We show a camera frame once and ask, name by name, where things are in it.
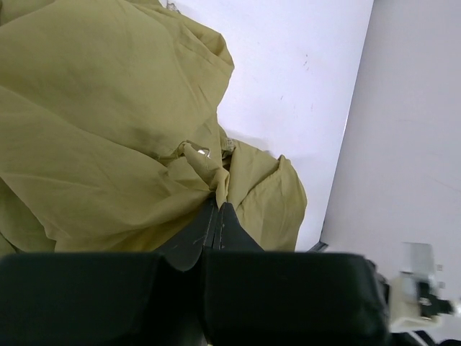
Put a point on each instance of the front aluminium rail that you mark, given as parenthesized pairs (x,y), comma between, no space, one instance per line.
(320,246)

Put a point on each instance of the olive tan jacket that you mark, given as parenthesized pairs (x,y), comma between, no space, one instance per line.
(103,107)

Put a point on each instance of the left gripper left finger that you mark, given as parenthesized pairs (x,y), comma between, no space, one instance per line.
(107,298)

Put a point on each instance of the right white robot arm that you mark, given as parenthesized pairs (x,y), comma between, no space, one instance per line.
(414,302)

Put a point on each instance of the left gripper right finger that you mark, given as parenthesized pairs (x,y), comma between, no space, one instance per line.
(257,297)

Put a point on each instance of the silver zipper pull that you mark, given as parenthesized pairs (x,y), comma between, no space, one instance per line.
(204,151)

